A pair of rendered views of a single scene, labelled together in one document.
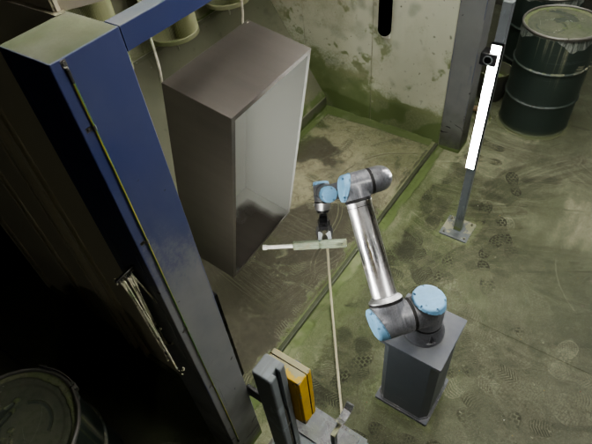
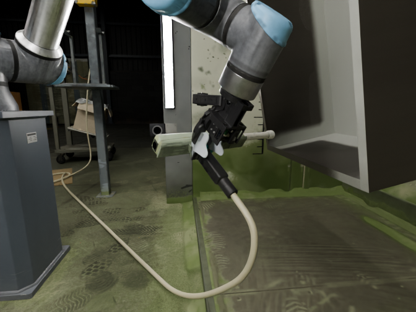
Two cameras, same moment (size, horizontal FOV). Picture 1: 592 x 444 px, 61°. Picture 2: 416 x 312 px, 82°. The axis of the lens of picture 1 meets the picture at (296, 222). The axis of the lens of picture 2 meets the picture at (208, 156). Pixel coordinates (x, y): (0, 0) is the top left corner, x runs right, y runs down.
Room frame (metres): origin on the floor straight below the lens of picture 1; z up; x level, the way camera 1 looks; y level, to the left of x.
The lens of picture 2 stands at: (2.35, -0.61, 0.65)
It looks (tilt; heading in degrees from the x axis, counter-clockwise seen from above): 11 degrees down; 134
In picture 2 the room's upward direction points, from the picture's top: straight up
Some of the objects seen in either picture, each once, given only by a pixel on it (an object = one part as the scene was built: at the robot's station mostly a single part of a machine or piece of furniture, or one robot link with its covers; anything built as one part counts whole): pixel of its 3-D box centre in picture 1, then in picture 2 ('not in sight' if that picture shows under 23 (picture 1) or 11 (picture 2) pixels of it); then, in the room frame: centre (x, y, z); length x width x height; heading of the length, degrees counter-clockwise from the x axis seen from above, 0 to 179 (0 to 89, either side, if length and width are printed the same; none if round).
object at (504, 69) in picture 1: (492, 82); not in sight; (3.89, -1.94, 0.14); 0.31 x 0.29 x 0.28; 140
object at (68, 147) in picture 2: not in sight; (79, 109); (-0.93, 0.48, 0.64); 0.73 x 0.50 x 1.27; 61
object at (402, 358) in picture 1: (417, 361); (0, 197); (1.19, -0.53, 0.32); 0.31 x 0.31 x 0.64; 50
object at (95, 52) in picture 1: (188, 325); (176, 29); (1.04, 0.45, 1.14); 0.18 x 0.18 x 2.29; 50
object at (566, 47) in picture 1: (546, 73); not in sight; (3.47, -2.17, 0.44); 0.59 x 0.58 x 0.89; 155
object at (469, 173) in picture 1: (478, 137); not in sight; (2.32, -1.15, 0.82); 0.05 x 0.05 x 1.64; 50
